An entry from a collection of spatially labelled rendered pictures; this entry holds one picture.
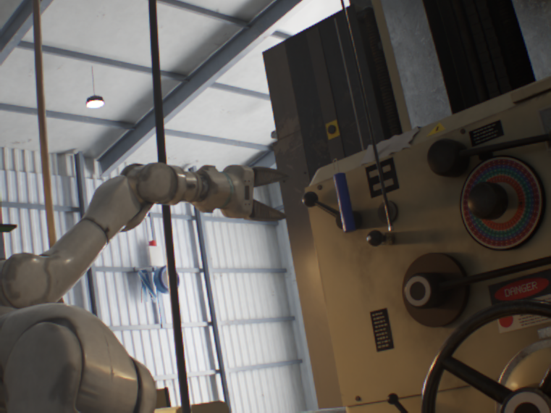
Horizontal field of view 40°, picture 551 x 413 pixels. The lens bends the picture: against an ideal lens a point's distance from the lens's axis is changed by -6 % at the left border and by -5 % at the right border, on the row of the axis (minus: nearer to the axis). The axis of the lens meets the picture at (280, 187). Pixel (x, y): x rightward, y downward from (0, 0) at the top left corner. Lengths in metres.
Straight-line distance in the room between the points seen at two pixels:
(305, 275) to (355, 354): 0.98
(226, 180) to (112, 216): 0.28
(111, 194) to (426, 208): 0.62
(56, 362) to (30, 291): 0.54
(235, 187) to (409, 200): 0.35
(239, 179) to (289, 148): 1.19
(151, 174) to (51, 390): 0.79
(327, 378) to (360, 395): 0.91
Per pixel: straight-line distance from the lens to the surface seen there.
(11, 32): 12.97
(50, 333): 0.64
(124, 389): 0.66
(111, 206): 1.31
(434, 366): 1.29
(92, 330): 0.66
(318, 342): 2.60
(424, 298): 1.49
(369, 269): 1.65
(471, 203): 1.42
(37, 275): 1.17
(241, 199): 1.51
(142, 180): 1.35
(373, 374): 1.66
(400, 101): 2.44
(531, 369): 1.35
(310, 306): 2.61
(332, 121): 2.58
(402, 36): 2.47
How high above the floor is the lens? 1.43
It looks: 14 degrees up
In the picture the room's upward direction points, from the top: 10 degrees counter-clockwise
